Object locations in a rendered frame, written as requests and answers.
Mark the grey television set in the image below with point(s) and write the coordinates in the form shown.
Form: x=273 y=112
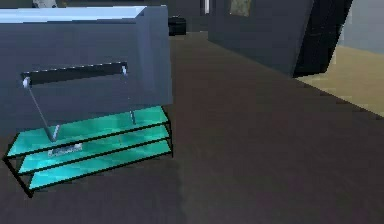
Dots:
x=83 y=43

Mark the turquoise glass shelf stand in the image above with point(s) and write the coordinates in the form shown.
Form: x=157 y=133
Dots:
x=100 y=156

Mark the framed wall picture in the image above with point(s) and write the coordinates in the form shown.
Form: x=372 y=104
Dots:
x=240 y=7

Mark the small black box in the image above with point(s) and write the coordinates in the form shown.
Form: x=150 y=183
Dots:
x=177 y=26

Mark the black room door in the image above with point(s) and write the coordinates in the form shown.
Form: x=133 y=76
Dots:
x=321 y=36

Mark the small grey remote control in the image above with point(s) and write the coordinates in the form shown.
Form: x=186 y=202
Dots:
x=65 y=150

